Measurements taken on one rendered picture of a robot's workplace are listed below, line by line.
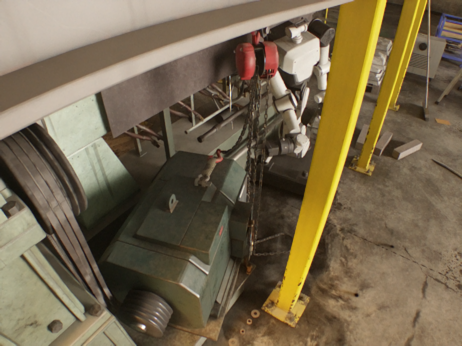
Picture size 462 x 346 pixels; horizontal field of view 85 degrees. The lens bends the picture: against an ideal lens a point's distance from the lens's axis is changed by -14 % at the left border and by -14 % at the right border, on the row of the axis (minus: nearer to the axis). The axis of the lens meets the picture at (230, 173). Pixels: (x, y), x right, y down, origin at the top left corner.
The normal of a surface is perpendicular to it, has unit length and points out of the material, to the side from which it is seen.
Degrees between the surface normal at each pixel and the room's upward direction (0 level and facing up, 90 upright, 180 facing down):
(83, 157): 90
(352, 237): 0
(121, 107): 90
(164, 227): 0
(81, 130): 90
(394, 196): 0
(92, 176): 90
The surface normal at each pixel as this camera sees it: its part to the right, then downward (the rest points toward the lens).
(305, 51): 0.22, 0.16
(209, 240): 0.00, -0.77
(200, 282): 0.68, -0.42
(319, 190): -0.57, 0.53
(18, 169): 0.53, -0.34
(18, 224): 0.82, 0.36
